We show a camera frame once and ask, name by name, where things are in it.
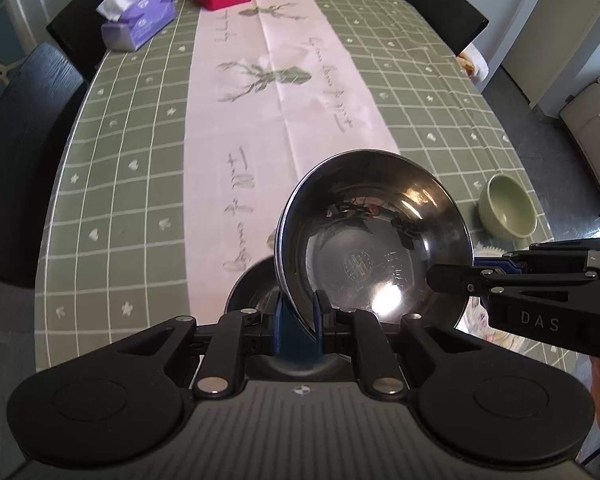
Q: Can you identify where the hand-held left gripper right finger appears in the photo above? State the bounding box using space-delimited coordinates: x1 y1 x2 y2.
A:
311 290 488 401

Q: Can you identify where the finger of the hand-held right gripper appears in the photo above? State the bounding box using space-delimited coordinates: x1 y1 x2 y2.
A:
426 264 600 297
472 237 600 275

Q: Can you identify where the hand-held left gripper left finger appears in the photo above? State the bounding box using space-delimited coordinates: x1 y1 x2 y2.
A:
107 292 293 401

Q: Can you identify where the large glass plate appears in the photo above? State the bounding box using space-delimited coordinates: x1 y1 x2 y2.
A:
455 244 531 358

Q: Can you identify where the orange steel bowl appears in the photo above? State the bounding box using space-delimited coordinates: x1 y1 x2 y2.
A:
225 256 355 379

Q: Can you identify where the blue steel bowl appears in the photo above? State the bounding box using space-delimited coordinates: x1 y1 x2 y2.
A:
274 149 475 366

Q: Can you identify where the green ceramic bowl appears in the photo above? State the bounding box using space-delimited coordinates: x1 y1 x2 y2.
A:
478 175 538 239

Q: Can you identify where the cream sofa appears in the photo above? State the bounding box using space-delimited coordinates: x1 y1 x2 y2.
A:
559 70 600 217

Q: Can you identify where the white cloth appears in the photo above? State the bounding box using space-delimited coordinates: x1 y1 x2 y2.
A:
456 42 489 81

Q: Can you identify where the pink deer-print table runner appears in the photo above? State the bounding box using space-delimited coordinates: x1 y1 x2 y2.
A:
182 0 402 327

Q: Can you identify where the beige door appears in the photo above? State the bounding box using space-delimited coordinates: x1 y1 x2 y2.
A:
500 0 600 112

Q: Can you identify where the black chair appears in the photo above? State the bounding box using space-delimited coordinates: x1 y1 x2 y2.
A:
0 42 89 289
46 0 134 84
399 0 490 56

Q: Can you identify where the purple tissue box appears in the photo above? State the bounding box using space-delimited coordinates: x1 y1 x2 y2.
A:
97 0 176 52

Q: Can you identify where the white glass-pane door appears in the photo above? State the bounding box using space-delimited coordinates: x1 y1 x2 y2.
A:
0 0 52 136

